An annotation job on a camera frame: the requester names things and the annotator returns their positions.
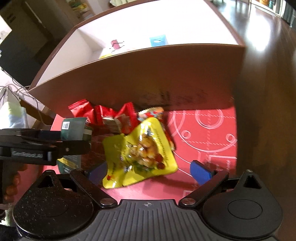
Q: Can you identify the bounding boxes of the brown white storage box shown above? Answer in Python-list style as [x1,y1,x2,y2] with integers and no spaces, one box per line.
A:
[29,1,246,117]

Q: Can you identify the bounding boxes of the red cardboard mat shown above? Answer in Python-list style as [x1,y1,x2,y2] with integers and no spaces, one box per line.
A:
[14,107,238,204]

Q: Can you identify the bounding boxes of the yellow snack bag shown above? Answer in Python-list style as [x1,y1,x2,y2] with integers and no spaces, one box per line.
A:
[102,118,178,189]

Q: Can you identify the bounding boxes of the dark green packet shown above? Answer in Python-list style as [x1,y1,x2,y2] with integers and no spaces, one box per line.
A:
[57,117,93,174]

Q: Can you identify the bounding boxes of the red snack packet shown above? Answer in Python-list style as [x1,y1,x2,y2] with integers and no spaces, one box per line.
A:
[94,102,138,135]
[68,99,96,126]

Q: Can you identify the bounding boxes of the blue cream tube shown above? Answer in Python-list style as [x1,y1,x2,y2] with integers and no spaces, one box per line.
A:
[150,35,167,47]

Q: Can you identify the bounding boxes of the black cabinet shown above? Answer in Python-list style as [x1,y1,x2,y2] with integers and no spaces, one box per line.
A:
[1,1,48,86]

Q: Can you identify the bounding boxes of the person left hand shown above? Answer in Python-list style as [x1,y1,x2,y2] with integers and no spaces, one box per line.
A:
[2,163,28,204]

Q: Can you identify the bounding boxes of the small yellow packet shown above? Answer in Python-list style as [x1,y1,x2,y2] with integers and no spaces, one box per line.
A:
[99,54,112,59]

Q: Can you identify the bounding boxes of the pink binder clip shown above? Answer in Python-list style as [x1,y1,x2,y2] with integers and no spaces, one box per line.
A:
[111,40,125,50]

